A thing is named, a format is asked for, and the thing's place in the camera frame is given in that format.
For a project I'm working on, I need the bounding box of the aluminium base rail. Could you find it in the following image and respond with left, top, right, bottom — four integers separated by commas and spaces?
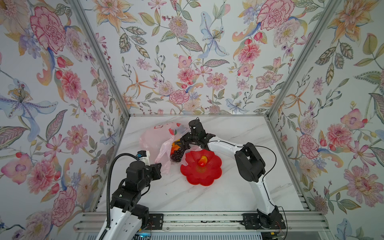
73, 210, 331, 233

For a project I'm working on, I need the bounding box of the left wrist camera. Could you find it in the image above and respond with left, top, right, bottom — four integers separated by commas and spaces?
137, 150, 151, 166

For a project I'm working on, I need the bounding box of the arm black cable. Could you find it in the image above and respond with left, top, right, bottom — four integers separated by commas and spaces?
98, 152, 140, 240
191, 117, 289, 240

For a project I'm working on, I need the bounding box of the red flower-shaped plate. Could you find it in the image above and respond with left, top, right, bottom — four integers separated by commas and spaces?
180, 150, 222, 187

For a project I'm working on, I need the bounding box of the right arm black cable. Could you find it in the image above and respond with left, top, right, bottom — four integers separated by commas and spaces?
191, 117, 289, 240

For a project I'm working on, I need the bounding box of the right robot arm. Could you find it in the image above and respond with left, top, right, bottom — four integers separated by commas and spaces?
173, 119, 282, 229

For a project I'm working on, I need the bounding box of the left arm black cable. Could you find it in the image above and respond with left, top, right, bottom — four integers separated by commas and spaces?
98, 152, 140, 240

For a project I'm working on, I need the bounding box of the dark purple grape bunch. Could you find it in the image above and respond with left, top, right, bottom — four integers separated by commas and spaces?
170, 149, 185, 163

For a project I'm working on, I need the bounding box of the pink plastic bag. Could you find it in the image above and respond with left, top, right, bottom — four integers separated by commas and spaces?
139, 122, 191, 174

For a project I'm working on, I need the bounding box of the small orange red mango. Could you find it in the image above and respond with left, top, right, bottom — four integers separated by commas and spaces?
198, 156, 208, 168

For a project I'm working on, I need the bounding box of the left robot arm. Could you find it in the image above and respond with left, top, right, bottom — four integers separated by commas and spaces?
97, 161, 162, 240

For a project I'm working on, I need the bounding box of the large orange red mango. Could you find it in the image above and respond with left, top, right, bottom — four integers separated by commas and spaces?
171, 142, 181, 155

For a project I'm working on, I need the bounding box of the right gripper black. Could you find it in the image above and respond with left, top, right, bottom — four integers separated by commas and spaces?
171, 125, 200, 149

